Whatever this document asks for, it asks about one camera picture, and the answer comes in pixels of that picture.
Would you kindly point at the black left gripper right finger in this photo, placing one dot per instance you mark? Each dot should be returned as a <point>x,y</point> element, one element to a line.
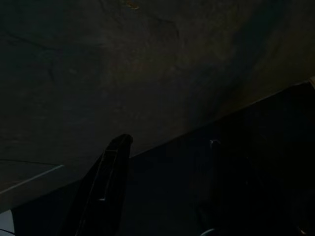
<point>236,196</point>

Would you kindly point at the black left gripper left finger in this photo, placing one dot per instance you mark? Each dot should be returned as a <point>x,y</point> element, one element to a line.
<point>103,191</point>

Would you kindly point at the black floor mat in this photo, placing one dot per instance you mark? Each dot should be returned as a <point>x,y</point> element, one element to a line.
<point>172,184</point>

